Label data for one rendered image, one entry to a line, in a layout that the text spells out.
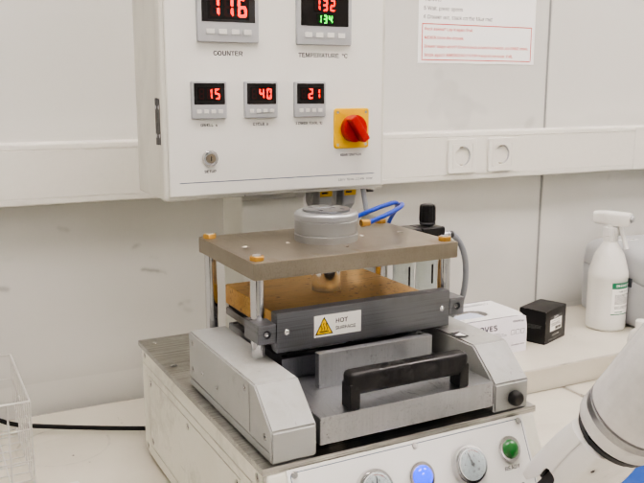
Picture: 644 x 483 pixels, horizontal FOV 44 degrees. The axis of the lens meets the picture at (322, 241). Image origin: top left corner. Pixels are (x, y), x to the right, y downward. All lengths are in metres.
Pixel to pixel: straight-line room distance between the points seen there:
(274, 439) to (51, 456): 0.57
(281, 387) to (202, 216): 0.69
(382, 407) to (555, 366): 0.73
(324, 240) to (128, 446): 0.52
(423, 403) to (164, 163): 0.44
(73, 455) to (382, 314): 0.58
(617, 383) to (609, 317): 1.02
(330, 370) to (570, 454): 0.26
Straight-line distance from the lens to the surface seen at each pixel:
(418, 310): 0.96
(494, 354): 0.96
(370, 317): 0.92
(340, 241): 0.95
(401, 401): 0.86
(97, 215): 1.42
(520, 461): 0.96
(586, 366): 1.60
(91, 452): 1.30
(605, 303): 1.76
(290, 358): 0.91
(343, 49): 1.13
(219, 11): 1.05
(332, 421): 0.82
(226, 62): 1.06
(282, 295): 0.97
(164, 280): 1.46
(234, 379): 0.87
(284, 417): 0.81
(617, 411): 0.76
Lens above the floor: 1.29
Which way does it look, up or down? 11 degrees down
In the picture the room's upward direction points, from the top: straight up
